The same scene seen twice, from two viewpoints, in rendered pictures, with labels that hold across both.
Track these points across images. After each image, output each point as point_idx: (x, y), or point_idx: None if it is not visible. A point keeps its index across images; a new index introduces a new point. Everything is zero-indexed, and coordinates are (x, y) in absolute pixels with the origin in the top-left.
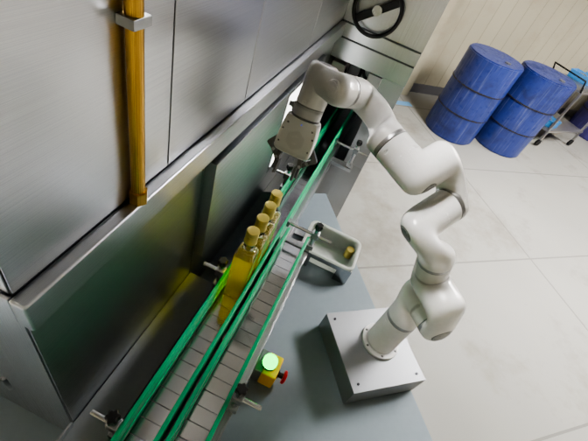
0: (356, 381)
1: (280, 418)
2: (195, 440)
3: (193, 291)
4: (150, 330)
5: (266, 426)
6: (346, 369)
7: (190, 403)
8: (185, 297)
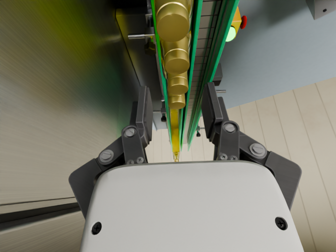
0: (323, 8)
1: (242, 35)
2: (195, 89)
3: (137, 32)
4: (137, 68)
5: (232, 43)
6: (315, 2)
7: (188, 102)
8: (136, 41)
